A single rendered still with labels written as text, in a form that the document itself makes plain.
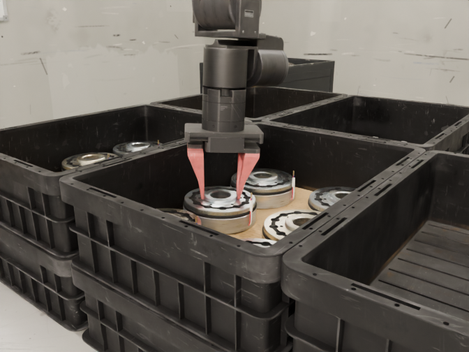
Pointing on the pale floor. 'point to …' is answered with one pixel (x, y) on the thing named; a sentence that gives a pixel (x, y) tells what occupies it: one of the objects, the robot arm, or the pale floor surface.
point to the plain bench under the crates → (33, 328)
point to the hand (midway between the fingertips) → (220, 192)
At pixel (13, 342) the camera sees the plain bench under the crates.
